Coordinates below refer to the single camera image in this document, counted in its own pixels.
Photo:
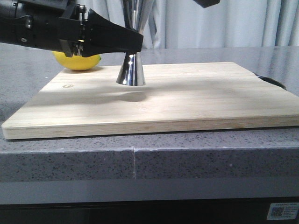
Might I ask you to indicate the black cutting board handle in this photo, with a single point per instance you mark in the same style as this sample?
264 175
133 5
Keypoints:
271 81

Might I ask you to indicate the white QR code sticker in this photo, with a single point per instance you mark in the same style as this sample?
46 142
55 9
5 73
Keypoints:
283 211

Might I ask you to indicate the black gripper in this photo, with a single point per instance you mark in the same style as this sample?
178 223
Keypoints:
56 25

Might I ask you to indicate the yellow lemon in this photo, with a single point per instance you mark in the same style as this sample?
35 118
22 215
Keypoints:
76 63

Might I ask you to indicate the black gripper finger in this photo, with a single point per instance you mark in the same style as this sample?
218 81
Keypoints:
103 36
207 3

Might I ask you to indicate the wooden cutting board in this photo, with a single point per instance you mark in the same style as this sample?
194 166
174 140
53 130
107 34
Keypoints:
176 97

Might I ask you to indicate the steel double jigger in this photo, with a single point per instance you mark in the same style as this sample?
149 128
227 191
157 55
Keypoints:
136 13

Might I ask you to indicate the grey curtain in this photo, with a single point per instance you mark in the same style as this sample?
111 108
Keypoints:
183 24

